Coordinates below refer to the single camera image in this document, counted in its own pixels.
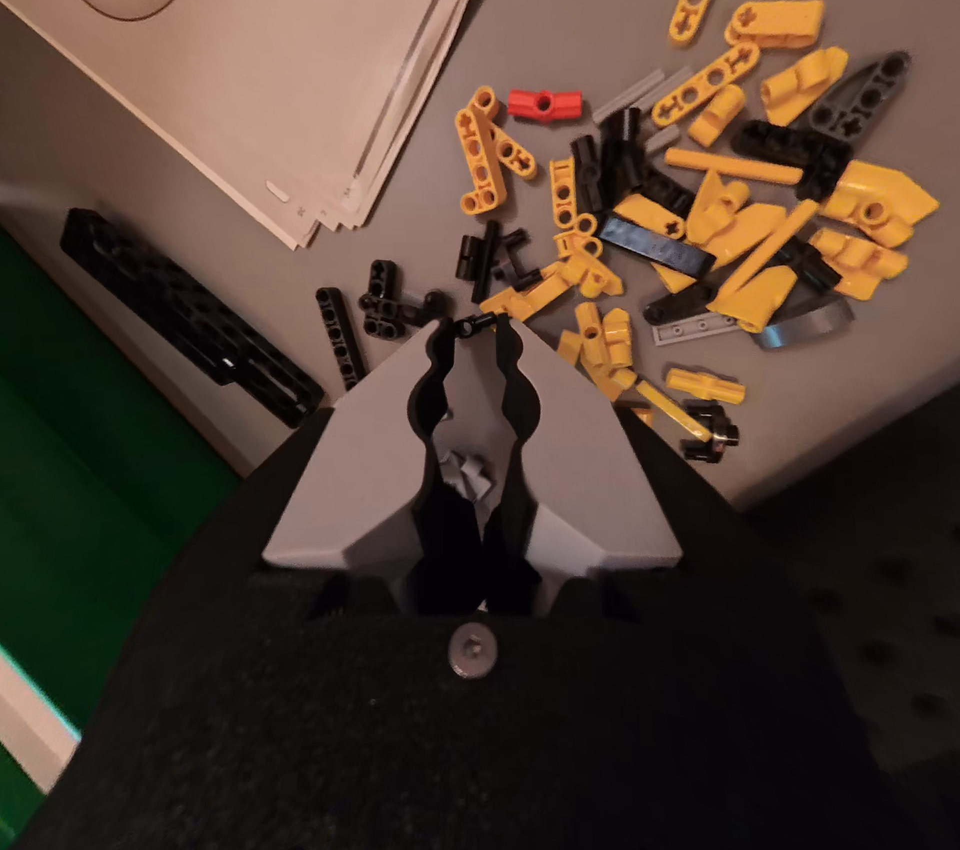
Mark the lego instruction booklet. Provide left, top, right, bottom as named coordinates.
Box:
left=0, top=0, right=511, bottom=251

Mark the green plastic bin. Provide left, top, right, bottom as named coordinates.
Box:
left=0, top=224, right=241, bottom=844

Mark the pile of yellow black lego pieces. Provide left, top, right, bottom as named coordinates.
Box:
left=453, top=0, right=942, bottom=465

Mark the black lego axle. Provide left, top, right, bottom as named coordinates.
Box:
left=471, top=219, right=504, bottom=304

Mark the grey lego connector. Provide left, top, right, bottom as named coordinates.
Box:
left=465, top=449, right=501, bottom=500
left=438, top=449, right=474, bottom=495

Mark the black angled lego piece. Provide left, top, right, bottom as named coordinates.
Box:
left=397, top=288, right=456, bottom=330

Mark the black pronged lego piece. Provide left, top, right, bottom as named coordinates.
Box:
left=497, top=229, right=543, bottom=290

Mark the long black lego beam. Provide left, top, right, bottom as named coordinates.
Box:
left=315, top=286, right=370, bottom=392

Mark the black lego frame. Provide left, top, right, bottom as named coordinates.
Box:
left=187, top=310, right=326, bottom=430
left=60, top=207, right=249, bottom=386

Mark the red lego connector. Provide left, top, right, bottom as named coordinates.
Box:
left=507, top=87, right=585, bottom=119

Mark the black perforated pad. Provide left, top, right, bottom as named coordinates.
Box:
left=738, top=385, right=960, bottom=776

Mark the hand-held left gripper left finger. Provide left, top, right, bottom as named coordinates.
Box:
left=262, top=318, right=483, bottom=616

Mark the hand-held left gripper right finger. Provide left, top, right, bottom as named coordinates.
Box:
left=483, top=316, right=684, bottom=616

